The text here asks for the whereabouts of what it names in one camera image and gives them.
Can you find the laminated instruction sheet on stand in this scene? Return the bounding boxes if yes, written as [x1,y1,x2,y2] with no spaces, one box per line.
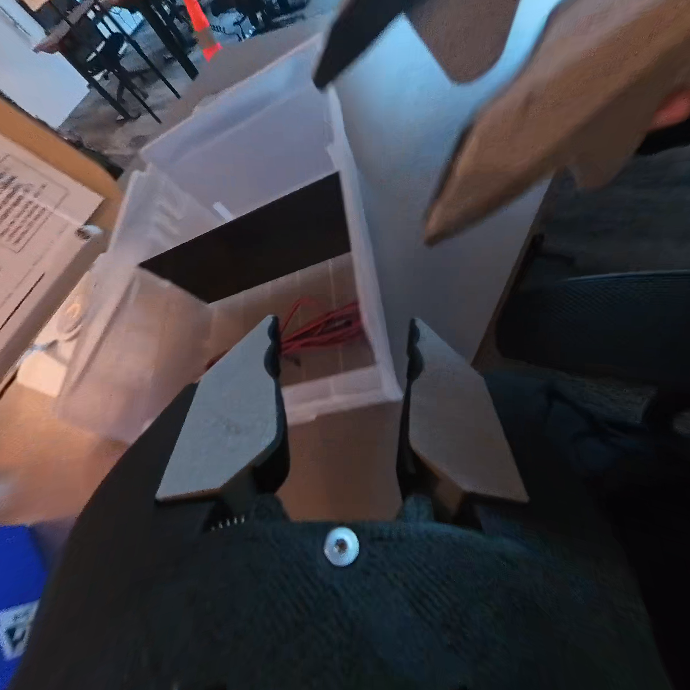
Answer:
[0,97,126,378]

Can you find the clear plastic bin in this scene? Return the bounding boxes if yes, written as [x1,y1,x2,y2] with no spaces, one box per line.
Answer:
[54,32,404,443]

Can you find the black legged background desk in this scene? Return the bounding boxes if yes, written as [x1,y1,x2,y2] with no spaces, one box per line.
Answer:
[32,0,201,124]

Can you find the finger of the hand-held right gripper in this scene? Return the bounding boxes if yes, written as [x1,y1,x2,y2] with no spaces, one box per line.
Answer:
[423,0,690,246]
[313,0,519,89]

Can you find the person's right hand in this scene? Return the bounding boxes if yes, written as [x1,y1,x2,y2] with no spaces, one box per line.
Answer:
[649,89,690,133]

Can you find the blue plastic bin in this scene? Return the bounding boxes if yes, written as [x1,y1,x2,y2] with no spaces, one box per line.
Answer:
[0,525,50,690]

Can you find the black office chair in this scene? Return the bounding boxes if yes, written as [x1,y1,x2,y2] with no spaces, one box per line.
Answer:
[495,271,690,374]

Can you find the black divider board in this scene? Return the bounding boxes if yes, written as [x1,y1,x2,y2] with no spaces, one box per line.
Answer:
[139,171,352,304]

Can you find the maroon braided cable pink plugs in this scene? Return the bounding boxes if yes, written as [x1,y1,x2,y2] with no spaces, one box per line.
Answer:
[207,299,361,373]

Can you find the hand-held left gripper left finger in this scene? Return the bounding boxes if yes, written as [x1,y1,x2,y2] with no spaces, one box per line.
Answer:
[155,315,290,502]

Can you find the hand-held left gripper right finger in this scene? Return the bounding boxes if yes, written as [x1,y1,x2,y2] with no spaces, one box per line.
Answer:
[396,318,529,513]

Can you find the orange traffic cone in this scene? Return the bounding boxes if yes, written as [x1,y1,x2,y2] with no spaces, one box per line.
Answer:
[183,0,223,61]

